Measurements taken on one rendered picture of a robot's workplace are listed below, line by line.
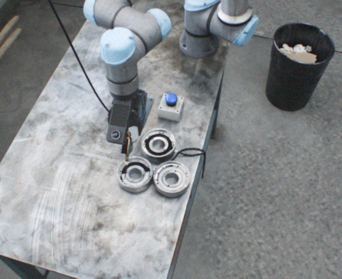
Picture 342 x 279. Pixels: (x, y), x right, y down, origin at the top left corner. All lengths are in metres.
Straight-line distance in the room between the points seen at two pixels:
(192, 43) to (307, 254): 1.14
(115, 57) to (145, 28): 0.11
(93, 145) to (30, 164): 0.20
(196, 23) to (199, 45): 0.10
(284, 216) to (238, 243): 0.28
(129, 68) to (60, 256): 0.54
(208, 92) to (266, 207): 0.88
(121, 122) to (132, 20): 0.24
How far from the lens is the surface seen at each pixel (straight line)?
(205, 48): 1.51
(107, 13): 0.99
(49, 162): 1.29
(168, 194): 1.14
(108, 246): 1.13
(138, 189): 1.15
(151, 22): 0.94
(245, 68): 2.66
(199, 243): 1.97
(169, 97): 1.29
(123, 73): 0.90
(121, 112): 0.97
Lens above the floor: 1.84
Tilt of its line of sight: 55 degrees down
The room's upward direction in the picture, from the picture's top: 1 degrees counter-clockwise
